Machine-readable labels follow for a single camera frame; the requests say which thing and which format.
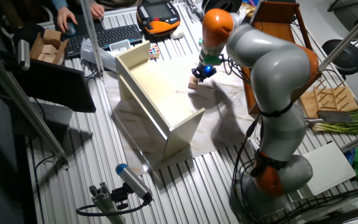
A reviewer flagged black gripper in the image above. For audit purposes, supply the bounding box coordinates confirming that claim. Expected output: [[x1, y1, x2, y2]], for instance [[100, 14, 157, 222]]
[[191, 63, 218, 83]]

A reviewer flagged small wooden block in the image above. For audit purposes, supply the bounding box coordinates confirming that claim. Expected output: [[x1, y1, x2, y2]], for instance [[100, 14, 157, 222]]
[[187, 75, 200, 90]]

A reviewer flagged cream wooden shelf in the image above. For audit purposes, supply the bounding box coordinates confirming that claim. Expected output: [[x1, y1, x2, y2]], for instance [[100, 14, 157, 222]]
[[114, 40, 206, 161]]

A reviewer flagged white rounded soft object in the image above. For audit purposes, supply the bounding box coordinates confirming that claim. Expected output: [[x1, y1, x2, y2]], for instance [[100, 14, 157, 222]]
[[170, 26, 185, 40]]

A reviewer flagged dark brown wooden shelf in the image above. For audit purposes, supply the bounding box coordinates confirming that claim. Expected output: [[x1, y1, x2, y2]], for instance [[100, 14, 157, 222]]
[[241, 1, 323, 116]]

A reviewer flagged person's left hand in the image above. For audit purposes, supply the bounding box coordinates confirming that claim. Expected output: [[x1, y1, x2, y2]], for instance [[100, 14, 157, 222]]
[[89, 2, 106, 21]]

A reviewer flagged person's right hand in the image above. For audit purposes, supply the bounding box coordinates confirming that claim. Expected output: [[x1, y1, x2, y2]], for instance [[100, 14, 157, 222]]
[[57, 6, 79, 34]]

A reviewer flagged colourful puzzle cube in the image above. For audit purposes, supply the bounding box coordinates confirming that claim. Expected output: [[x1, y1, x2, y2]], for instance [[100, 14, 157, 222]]
[[149, 43, 161, 61]]

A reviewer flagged white marble pattern mat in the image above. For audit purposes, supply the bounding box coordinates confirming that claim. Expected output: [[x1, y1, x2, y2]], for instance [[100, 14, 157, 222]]
[[103, 57, 262, 175]]

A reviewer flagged orange black teach pendant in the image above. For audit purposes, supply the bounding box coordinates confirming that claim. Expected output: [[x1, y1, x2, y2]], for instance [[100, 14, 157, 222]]
[[136, 0, 181, 35]]

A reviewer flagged small white plastic container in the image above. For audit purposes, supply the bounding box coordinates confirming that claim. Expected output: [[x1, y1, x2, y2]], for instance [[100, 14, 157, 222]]
[[109, 39, 132, 53]]

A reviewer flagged black computer keyboard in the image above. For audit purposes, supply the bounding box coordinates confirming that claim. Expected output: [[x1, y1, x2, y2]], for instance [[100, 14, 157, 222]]
[[63, 24, 144, 58]]

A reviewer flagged wooden dish rack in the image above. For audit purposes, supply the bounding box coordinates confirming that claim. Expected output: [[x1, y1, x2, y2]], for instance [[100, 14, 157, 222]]
[[300, 79, 358, 119]]

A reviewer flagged dark computer mouse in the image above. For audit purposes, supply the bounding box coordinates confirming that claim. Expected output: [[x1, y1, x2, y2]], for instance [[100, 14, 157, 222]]
[[64, 23, 77, 37]]

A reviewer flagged metal cleaver knife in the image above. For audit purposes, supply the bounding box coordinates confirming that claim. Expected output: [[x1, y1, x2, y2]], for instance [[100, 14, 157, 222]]
[[303, 110, 353, 126]]

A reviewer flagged round black stool seat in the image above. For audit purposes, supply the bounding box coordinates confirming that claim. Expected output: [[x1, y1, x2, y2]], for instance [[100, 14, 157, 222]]
[[321, 39, 358, 76]]

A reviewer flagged black flat monitor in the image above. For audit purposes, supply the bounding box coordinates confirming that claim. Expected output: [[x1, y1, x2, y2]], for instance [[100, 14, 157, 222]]
[[11, 57, 97, 113]]

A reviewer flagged open cardboard box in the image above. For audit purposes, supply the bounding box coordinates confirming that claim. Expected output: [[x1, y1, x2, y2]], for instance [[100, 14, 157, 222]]
[[29, 29, 70, 65]]

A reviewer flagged white flat board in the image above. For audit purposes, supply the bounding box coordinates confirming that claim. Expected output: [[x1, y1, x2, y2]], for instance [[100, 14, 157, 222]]
[[300, 141, 357, 196]]

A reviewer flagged green onion bunch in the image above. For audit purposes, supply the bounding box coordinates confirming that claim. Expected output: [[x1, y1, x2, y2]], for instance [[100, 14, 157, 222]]
[[311, 106, 358, 135]]

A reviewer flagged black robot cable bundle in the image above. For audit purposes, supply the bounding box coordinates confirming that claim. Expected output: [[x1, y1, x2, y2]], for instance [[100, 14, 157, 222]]
[[231, 116, 262, 220]]

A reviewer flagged aluminium profile post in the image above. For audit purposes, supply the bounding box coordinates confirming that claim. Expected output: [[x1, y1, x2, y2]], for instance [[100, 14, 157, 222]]
[[79, 0, 105, 78]]

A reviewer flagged silver camera with blue cap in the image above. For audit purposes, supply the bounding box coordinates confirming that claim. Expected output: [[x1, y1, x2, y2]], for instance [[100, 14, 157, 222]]
[[115, 163, 154, 203]]

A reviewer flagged short aluminium camera mount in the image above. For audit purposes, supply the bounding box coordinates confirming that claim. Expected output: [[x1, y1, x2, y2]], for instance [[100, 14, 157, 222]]
[[88, 182, 127, 224]]

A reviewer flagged black camera cable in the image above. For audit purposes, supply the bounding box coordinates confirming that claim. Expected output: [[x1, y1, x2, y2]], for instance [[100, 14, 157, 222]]
[[75, 198, 150, 218]]

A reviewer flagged silver camera on rail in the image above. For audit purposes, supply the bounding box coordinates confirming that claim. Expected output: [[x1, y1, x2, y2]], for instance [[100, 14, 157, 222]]
[[17, 39, 31, 72]]

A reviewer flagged long diagonal aluminium rail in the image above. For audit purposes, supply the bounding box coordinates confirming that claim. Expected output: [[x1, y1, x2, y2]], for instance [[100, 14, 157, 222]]
[[0, 43, 70, 170]]

